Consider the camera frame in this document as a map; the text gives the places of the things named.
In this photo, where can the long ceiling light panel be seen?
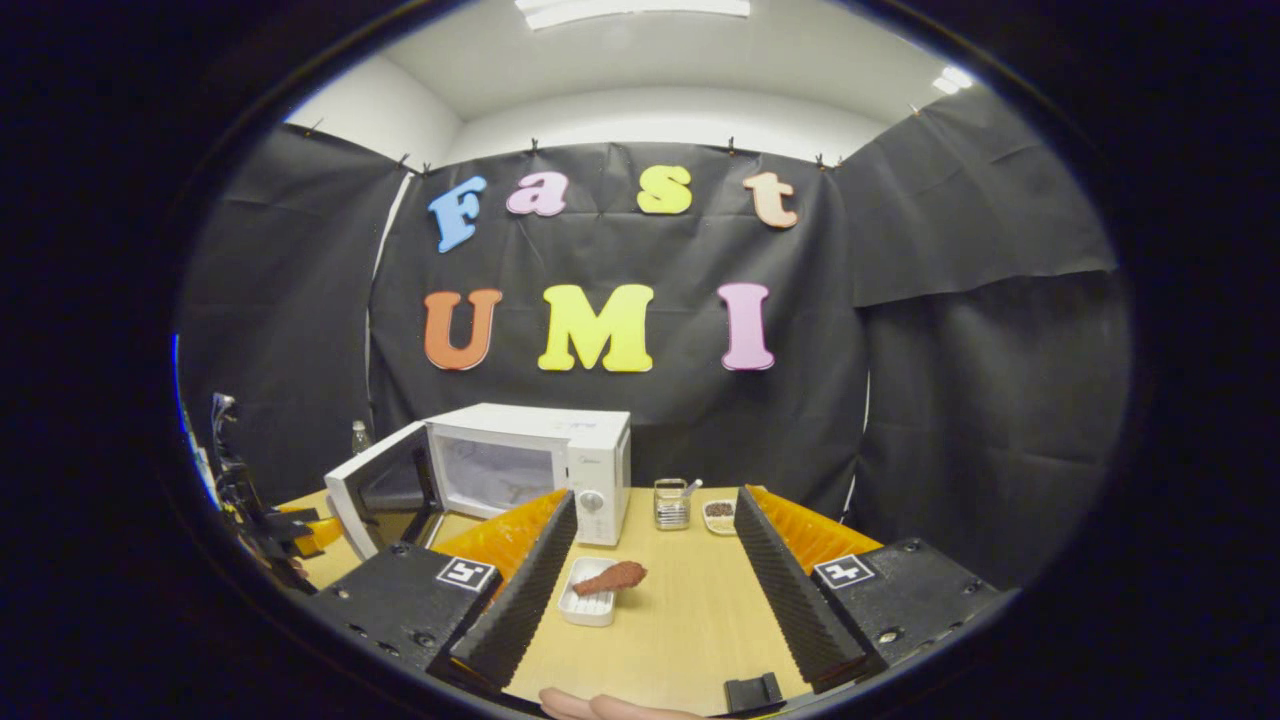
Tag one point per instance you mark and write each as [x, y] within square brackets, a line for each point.
[630, 10]

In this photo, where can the small ceiling light panel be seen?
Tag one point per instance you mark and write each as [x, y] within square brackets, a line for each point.
[953, 80]

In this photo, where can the clear plastic water bottle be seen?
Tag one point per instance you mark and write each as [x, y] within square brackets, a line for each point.
[360, 438]

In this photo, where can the white microwave oven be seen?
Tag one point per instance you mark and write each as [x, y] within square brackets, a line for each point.
[590, 460]

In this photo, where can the divided white dish with beans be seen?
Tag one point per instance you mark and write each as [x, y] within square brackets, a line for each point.
[720, 515]

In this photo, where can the brown meat piece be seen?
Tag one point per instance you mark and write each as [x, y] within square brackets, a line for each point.
[612, 577]

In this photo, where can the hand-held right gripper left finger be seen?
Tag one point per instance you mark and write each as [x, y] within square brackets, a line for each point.
[520, 610]

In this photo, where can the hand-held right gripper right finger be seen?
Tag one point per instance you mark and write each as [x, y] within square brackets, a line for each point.
[790, 590]

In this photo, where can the small white rectangular dish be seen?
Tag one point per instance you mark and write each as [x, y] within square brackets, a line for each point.
[585, 608]

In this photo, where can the glass jar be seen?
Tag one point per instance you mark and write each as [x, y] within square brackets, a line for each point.
[671, 508]

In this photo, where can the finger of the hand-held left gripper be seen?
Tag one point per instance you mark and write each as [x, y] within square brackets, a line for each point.
[318, 535]

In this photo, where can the black backdrop cloth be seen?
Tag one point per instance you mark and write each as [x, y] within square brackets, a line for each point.
[950, 380]

